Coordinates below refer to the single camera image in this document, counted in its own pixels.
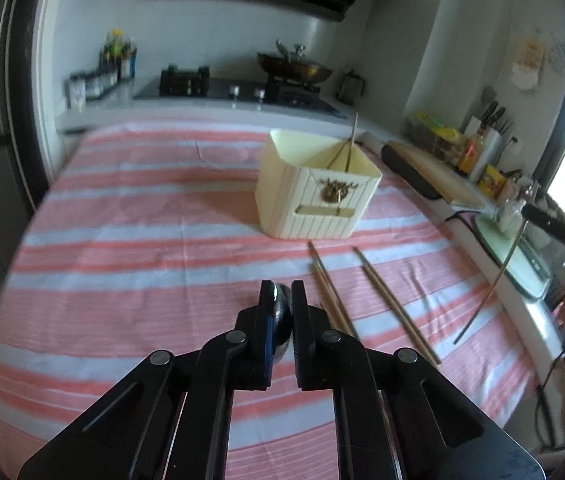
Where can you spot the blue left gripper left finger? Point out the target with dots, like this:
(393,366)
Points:
(263,343)

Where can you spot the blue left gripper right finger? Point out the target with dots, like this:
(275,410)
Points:
(303,337)

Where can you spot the steel spoon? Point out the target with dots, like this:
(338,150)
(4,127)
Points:
(283,321)

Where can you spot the wooden chopstick pair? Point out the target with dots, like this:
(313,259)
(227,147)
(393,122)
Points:
(392,304)
(397,302)

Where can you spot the wooden chopstick long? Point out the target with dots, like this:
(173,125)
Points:
(493,285)

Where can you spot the white teapot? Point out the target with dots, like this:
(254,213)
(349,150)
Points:
(509,217)

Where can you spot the white knife block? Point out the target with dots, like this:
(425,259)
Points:
(495,123)

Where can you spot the cream plastic utensil holder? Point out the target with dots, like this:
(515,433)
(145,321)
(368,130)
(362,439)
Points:
(299,198)

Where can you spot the oil bottle orange label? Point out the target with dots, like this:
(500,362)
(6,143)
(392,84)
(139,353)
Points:
(471,153)

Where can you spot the pink white striped cloth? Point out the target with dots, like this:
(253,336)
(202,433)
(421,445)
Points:
(150,240)

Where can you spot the wooden cutting board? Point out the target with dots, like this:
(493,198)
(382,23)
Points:
(428,176)

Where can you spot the black french press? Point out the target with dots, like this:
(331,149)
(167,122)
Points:
(351,88)

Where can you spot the black gas cooktop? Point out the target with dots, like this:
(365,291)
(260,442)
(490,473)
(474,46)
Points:
(200,85)

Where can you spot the wok with glass lid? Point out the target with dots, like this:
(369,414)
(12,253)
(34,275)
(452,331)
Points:
(293,65)

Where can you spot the sauce bottles group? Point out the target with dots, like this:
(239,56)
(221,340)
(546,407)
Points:
(118,57)

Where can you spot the wire basket yellow items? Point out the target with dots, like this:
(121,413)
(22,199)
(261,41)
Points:
(443,142)

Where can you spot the wall hanging decoration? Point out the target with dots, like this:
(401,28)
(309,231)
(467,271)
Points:
(528,63)

